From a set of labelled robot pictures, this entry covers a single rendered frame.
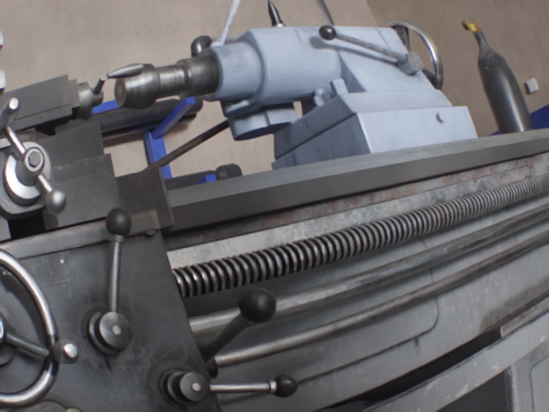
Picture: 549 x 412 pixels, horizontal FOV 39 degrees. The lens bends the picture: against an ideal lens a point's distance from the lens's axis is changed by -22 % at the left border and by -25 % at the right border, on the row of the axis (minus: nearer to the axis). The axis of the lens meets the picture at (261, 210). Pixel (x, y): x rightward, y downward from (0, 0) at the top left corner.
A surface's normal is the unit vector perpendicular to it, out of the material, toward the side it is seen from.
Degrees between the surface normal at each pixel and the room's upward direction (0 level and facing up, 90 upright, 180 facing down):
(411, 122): 90
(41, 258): 90
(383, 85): 66
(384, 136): 90
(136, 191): 90
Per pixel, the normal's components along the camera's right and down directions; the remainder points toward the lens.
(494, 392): -0.83, 0.18
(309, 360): 0.47, -0.25
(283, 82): 0.54, 0.49
